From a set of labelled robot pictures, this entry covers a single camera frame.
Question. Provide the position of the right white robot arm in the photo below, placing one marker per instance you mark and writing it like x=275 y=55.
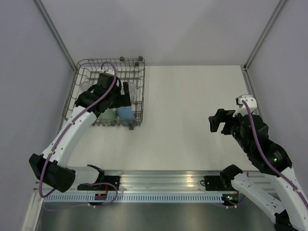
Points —
x=288 y=212

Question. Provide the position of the grey wire dish rack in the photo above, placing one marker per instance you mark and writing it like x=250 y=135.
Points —
x=128 y=70

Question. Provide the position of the green plastic cup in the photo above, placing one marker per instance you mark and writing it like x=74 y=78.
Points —
x=107 y=115

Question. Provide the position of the blue plastic cup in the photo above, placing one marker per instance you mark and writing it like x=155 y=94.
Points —
x=126 y=113

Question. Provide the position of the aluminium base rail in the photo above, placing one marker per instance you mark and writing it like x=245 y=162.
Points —
x=142 y=181

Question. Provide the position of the clear glass cup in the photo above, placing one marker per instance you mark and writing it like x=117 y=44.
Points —
x=84 y=86
x=133 y=91

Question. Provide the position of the left aluminium frame post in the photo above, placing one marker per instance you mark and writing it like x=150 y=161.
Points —
x=52 y=28

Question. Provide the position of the aluminium frame post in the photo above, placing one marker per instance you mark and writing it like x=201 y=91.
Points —
x=52 y=28
x=265 y=32

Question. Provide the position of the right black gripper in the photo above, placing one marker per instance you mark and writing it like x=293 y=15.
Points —
x=222 y=114

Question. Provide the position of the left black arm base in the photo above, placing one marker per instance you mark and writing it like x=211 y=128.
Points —
x=114 y=180

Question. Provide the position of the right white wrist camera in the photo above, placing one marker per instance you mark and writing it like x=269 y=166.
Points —
x=246 y=103

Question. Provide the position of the right aluminium frame post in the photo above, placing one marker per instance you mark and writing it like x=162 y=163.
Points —
x=265 y=32

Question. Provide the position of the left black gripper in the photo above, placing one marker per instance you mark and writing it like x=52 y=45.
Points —
x=123 y=100

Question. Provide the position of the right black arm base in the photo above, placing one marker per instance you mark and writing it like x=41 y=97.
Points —
x=214 y=183

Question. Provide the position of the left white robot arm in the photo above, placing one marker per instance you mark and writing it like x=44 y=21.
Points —
x=51 y=166

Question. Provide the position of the white slotted cable duct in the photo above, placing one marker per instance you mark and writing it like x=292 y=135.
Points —
x=138 y=197

